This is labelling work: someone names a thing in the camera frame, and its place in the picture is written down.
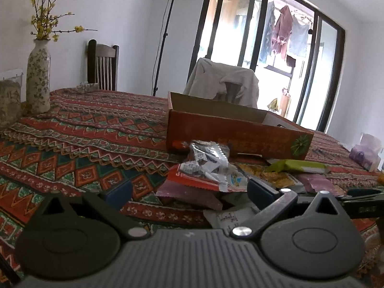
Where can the silver black snack packet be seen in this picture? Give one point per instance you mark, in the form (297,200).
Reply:
(207,151)

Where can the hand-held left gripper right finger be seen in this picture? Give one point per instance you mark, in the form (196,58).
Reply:
(260,192)

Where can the red-bordered snack packet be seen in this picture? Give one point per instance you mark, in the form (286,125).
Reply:
(186,181)

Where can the dark wooden chair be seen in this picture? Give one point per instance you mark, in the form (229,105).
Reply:
(103,51)

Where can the floral ceramic vase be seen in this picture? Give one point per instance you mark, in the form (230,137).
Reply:
(38,81)

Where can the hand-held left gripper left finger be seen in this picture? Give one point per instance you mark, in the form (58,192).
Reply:
(120,191)

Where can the black light stand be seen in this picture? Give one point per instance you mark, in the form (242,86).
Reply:
(163,33)

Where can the hanging blue denim garment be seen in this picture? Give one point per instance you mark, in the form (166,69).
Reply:
(267,36)

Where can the small floral pouch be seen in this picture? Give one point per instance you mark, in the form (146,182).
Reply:
(87,87)

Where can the pink snack packet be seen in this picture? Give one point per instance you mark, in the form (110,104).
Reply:
(186,195)
(318,183)

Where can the hanging light blue shirt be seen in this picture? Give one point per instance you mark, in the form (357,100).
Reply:
(300,39)

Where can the jacket-draped wooden chair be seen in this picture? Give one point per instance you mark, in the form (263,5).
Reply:
(232,91)

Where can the yellow green bag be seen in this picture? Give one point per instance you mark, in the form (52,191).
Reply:
(273,105)

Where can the hanging maroon shirt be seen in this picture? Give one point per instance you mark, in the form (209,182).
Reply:
(282,33)

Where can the hanging orange garment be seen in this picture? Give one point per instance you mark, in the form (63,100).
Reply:
(231,0)

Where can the long green snack packet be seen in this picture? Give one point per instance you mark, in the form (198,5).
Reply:
(300,166)

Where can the purple tissue pack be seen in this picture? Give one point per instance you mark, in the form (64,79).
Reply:
(364,154)

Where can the black-framed sliding glass door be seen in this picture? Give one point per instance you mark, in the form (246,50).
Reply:
(333,75)

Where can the orange cardboard box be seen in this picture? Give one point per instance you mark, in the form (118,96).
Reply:
(225,132)

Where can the yellow flower branches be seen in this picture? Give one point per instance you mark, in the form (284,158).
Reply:
(45,24)

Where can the yellow cracker packet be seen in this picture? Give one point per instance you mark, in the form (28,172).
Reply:
(279,180)

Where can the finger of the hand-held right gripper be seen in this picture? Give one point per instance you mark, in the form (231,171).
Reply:
(367,193)

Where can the white jacket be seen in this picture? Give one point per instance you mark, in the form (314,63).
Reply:
(207,78)

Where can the tall tan cylinder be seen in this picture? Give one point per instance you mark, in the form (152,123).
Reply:
(285,103)

